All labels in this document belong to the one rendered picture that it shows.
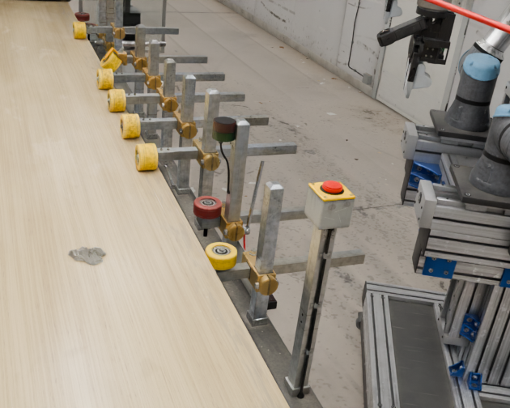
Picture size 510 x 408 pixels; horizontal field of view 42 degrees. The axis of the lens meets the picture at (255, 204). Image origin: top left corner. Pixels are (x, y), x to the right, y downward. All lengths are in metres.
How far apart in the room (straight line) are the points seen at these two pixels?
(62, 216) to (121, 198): 0.18
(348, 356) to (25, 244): 1.57
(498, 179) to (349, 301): 1.42
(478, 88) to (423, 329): 0.97
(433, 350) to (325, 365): 0.44
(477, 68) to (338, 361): 1.27
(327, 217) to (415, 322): 1.51
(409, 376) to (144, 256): 1.21
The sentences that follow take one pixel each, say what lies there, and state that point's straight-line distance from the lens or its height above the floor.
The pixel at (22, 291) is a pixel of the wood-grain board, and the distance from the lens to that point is 1.53.
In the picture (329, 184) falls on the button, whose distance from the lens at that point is 1.30.
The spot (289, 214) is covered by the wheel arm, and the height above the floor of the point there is 0.85.
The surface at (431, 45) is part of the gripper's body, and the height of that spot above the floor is 1.44.
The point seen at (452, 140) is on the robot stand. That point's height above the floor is 1.00.
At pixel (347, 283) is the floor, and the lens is 3.26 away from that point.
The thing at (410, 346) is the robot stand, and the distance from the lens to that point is 2.62.
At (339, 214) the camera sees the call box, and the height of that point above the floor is 1.18.
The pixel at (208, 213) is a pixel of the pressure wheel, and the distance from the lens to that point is 1.84.
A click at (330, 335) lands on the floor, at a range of 2.92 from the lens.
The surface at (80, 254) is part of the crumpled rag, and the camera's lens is 1.63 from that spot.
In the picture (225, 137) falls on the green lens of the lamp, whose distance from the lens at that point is 1.72.
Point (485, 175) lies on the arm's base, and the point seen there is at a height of 1.08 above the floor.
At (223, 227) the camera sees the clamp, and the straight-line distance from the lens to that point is 1.87.
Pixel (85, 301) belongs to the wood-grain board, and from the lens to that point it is 1.48.
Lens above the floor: 1.78
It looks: 28 degrees down
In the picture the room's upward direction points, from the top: 7 degrees clockwise
